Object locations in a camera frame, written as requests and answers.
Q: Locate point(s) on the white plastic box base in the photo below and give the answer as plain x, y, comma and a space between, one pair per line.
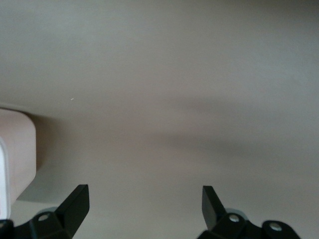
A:
20, 154

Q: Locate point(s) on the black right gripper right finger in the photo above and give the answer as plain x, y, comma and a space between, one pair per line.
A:
214, 216

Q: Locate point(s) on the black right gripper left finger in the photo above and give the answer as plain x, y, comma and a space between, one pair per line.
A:
69, 214

